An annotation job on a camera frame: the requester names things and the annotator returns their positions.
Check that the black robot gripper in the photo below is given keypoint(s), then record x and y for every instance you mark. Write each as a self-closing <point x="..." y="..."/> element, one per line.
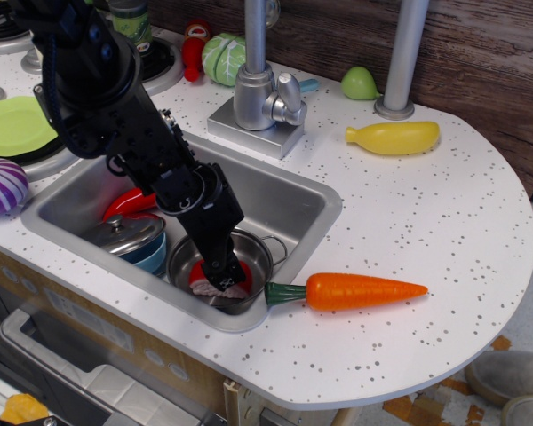
<point x="205" y="204"/>

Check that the red white toy sushi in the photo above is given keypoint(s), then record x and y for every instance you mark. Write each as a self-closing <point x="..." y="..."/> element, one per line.
<point x="201" y="287"/>

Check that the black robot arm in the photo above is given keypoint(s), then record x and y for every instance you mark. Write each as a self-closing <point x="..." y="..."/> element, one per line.
<point x="93" y="96"/>

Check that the small steel pan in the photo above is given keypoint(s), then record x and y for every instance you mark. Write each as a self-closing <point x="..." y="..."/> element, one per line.
<point x="249" y="248"/>

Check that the blue pot with steel lid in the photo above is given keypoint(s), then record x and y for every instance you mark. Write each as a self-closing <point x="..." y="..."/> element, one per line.
<point x="137" y="238"/>

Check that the steel sink basin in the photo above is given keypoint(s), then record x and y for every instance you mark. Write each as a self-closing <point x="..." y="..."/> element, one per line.
<point x="297" y="210"/>

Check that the orange toy carrot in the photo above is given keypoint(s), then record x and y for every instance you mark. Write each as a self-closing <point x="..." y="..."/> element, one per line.
<point x="329" y="291"/>

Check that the red toy chili pepper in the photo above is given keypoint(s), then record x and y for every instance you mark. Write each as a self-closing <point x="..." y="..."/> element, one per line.
<point x="130" y="202"/>

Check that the silver toy faucet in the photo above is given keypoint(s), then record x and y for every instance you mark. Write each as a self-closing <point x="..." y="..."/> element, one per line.
<point x="267" y="113"/>

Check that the back right stove burner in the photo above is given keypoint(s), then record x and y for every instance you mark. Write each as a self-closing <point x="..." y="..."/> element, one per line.
<point x="162" y="66"/>

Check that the stove burner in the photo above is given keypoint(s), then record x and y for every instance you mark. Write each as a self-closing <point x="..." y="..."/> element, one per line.
<point x="37" y="164"/>
<point x="162" y="66"/>
<point x="13" y="39"/>

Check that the front stove burner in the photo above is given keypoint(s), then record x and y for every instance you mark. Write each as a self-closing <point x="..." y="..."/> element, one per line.
<point x="37" y="164"/>

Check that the green toy cabbage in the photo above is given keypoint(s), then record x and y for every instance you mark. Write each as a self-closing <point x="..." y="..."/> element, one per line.
<point x="222" y="57"/>

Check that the yellow toy squash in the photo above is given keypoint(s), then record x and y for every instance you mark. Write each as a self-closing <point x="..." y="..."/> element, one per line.
<point x="395" y="138"/>

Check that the green toy pear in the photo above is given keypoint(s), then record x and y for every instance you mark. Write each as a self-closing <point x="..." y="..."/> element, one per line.
<point x="358" y="84"/>

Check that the purple white toy onion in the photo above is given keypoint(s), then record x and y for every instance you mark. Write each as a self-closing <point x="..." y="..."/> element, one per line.
<point x="13" y="185"/>

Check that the red toy ketchup bottle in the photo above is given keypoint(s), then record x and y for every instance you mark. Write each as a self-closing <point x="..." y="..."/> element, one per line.
<point x="197" y="34"/>

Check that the yellow object bottom left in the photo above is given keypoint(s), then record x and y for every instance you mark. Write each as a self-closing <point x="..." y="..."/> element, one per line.
<point x="21" y="408"/>

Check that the green toy plate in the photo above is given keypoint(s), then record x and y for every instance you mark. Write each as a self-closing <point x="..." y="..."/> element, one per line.
<point x="24" y="128"/>

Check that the green toy can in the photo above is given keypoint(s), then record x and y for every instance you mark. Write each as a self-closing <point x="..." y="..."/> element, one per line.
<point x="130" y="18"/>

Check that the grey shoe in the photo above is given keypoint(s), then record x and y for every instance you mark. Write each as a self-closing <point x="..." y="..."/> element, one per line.
<point x="500" y="376"/>
<point x="518" y="411"/>

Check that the grey metal pole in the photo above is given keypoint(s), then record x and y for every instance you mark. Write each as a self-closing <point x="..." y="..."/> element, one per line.
<point x="395" y="103"/>

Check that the back left stove burner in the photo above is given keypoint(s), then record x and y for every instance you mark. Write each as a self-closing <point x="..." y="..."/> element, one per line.
<point x="13" y="39"/>

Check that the toy oven door handle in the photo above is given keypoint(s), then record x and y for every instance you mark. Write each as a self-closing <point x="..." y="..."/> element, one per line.
<point x="84" y="390"/>

